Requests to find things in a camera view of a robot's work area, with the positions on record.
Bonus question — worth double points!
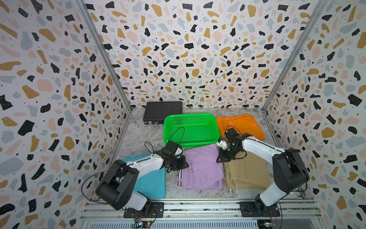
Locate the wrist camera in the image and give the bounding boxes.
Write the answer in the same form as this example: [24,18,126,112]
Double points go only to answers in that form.
[174,146,183,156]
[216,138,228,149]

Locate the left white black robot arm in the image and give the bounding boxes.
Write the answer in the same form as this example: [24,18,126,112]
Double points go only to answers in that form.
[96,140,189,213]

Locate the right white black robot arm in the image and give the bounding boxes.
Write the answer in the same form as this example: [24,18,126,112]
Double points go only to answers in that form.
[216,128,309,214]

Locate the khaki pants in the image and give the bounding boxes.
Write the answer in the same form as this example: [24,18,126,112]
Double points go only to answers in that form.
[224,152,272,191]

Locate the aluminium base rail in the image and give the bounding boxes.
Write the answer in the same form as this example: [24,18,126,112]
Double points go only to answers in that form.
[78,199,326,229]

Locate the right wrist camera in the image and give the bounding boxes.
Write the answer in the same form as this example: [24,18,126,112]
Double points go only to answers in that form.
[216,138,228,149]

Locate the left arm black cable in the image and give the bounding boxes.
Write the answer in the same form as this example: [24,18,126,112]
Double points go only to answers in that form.
[80,168,115,205]

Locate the purple pants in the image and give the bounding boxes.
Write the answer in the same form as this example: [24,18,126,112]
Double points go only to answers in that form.
[177,144,225,190]

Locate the teal pants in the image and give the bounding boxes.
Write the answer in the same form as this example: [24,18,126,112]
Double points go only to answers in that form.
[134,169,166,199]

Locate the orange pants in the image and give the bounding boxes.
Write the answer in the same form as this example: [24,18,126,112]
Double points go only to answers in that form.
[216,114,266,140]

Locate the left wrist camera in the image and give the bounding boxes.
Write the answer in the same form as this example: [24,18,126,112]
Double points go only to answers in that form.
[174,146,183,156]

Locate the black case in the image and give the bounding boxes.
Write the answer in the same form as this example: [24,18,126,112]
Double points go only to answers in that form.
[143,101,183,125]

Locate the green plastic basket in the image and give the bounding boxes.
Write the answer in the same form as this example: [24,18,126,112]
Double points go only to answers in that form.
[163,113,220,148]

